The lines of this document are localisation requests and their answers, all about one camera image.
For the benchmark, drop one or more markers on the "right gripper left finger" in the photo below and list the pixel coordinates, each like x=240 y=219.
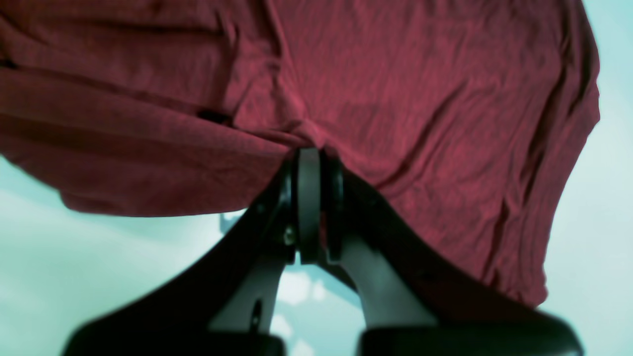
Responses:
x=223 y=304

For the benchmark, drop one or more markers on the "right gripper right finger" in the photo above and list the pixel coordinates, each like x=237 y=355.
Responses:
x=416 y=303

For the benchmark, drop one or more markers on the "dark red long-sleeve shirt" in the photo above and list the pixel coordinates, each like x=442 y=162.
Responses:
x=467 y=115

